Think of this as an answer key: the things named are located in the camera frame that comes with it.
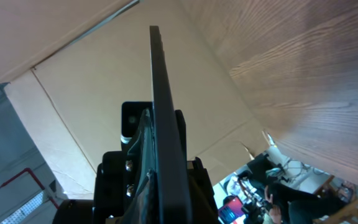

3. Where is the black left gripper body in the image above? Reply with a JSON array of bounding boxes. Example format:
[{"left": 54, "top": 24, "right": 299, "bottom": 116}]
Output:
[{"left": 53, "top": 150, "right": 220, "bottom": 224}]

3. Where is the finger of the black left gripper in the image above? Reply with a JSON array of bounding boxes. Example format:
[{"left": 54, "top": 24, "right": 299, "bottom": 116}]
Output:
[
  {"left": 119, "top": 108, "right": 157, "bottom": 224},
  {"left": 174, "top": 110, "right": 218, "bottom": 224}
]

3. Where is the blue Samsung Galaxy smartphone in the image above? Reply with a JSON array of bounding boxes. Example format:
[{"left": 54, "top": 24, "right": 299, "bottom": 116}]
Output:
[{"left": 149, "top": 26, "right": 192, "bottom": 224}]

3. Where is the red laptop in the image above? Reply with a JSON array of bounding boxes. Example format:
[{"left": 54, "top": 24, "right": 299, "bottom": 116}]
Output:
[{"left": 218, "top": 195, "right": 246, "bottom": 224}]

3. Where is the person in dark clothes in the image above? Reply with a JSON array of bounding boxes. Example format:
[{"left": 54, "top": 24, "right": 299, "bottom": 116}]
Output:
[{"left": 244, "top": 155, "right": 356, "bottom": 224}]

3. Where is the red pipe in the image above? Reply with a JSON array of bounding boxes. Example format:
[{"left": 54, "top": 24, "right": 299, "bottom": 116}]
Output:
[{"left": 0, "top": 167, "right": 60, "bottom": 209}]

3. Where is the brown cardboard backdrop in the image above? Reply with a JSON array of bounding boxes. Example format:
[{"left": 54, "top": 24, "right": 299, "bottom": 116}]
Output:
[{"left": 0, "top": 1, "right": 267, "bottom": 198}]

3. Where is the wooden chair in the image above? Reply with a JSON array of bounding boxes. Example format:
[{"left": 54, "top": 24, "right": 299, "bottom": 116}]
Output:
[{"left": 313, "top": 175, "right": 358, "bottom": 224}]

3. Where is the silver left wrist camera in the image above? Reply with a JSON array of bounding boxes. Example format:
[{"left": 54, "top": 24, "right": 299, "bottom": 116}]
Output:
[{"left": 121, "top": 101, "right": 152, "bottom": 144}]

